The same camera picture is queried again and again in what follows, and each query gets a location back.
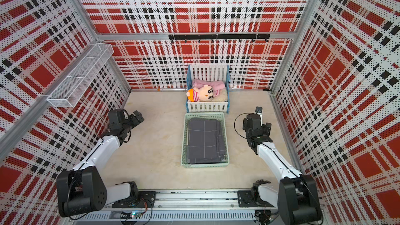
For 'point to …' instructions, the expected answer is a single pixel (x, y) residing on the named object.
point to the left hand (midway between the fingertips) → (138, 117)
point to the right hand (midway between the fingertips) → (260, 121)
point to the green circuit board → (135, 215)
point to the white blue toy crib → (214, 72)
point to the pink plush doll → (204, 90)
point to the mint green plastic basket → (185, 161)
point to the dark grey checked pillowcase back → (206, 141)
